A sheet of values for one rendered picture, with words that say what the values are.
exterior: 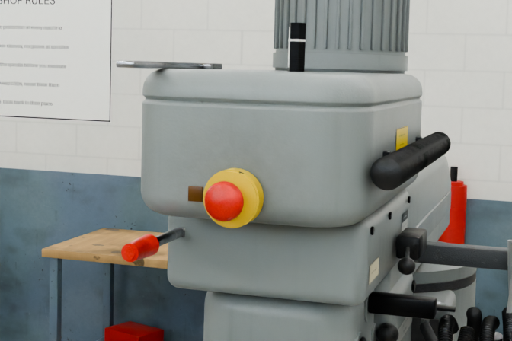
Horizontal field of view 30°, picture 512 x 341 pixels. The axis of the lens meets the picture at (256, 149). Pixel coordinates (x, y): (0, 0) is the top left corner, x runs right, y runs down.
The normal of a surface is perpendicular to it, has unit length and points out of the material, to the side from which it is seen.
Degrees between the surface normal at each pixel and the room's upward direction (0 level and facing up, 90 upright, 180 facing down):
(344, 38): 90
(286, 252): 90
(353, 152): 90
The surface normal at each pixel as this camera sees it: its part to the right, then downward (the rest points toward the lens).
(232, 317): -0.39, 0.07
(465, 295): 0.81, 0.07
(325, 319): 0.18, -0.04
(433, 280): 0.40, 0.09
